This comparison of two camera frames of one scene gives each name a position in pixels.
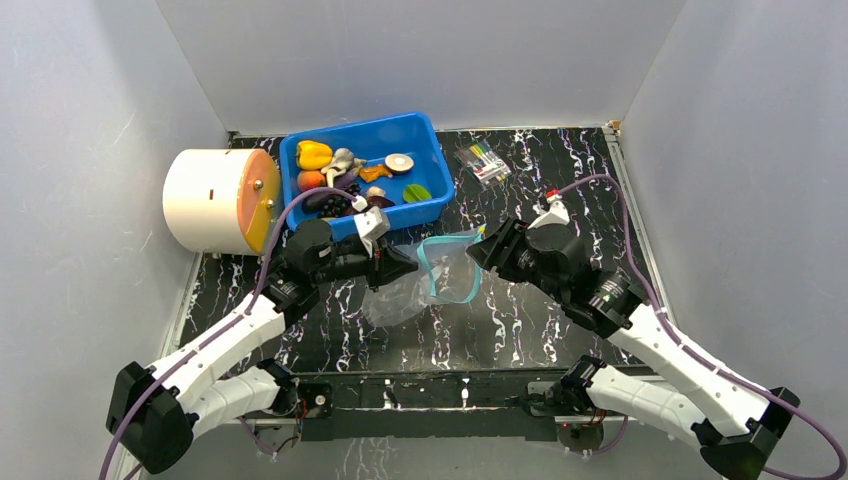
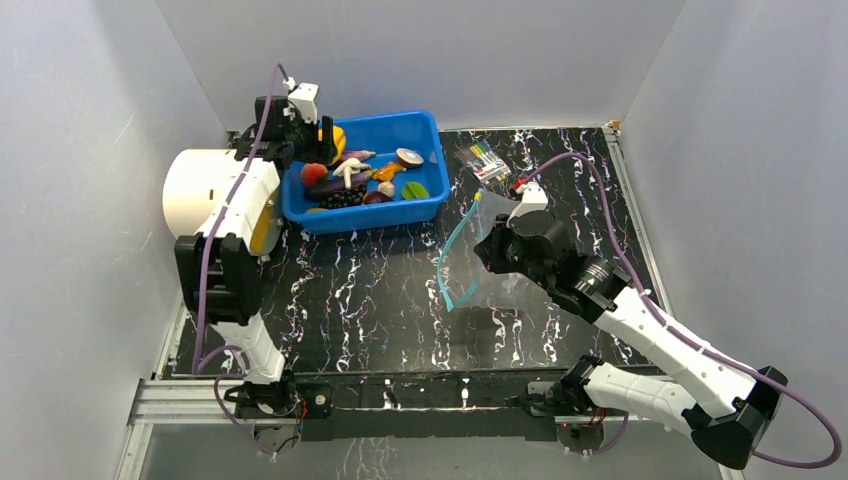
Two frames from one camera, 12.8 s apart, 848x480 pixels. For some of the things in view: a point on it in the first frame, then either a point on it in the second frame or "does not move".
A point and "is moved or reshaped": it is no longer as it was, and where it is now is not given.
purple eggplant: x=316 y=201 to x=337 y=184
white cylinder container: x=223 y=201 does not move
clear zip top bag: x=449 y=271 to x=465 y=276
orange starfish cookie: x=371 y=174 to x=388 y=172
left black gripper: x=384 y=255 to x=328 y=151
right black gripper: x=506 y=245 does not move
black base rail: x=423 y=405 does not move
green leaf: x=416 y=192 does not move
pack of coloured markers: x=483 y=163 does not move
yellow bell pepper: x=313 y=155 is moved or reshaped
